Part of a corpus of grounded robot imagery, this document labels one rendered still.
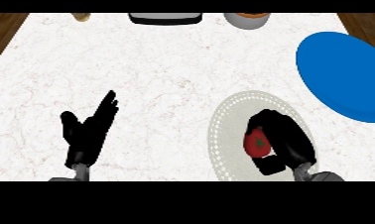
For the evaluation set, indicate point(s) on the tan wooden object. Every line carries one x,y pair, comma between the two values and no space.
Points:
82,16

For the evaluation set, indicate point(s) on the grey pot with orange rim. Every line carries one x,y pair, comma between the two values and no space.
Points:
247,20

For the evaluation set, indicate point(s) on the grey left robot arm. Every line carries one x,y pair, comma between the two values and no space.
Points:
73,173

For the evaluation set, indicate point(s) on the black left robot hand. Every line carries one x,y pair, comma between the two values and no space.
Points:
91,132

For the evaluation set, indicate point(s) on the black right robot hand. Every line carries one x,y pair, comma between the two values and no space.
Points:
293,138

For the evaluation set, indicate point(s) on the red tomato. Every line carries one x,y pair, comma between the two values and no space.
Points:
256,142

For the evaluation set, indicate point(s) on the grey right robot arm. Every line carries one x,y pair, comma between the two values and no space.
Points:
315,174

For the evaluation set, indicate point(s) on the blue plate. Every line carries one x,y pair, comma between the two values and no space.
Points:
342,76

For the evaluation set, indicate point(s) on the black and grey appliance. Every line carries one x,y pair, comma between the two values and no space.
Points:
166,19

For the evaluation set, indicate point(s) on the round pale grey placemat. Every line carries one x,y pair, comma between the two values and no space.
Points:
233,135

